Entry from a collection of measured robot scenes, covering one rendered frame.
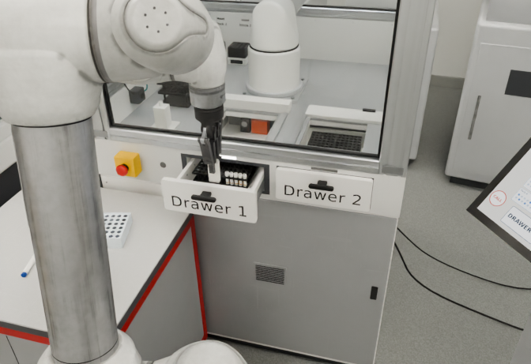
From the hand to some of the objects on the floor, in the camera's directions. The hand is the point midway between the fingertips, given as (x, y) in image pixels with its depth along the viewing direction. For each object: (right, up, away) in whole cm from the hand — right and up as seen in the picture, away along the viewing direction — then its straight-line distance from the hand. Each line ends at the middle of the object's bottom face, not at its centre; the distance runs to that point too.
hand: (213, 170), depth 134 cm
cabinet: (+19, -52, +104) cm, 118 cm away
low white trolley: (-45, -86, +51) cm, 110 cm away
